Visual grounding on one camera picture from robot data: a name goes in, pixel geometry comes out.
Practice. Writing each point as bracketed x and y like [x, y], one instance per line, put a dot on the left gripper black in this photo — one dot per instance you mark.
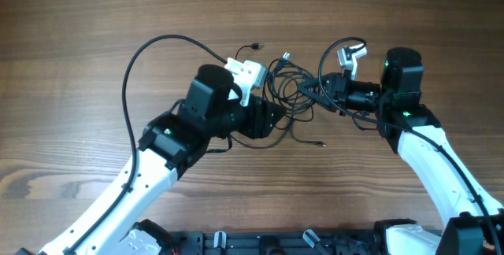
[257, 124]

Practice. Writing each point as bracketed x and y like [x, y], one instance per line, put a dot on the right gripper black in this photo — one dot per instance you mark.
[341, 93]

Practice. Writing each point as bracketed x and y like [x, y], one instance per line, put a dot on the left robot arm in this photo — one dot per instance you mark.
[219, 101]

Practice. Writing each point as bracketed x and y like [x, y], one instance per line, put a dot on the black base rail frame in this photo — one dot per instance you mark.
[352, 242]

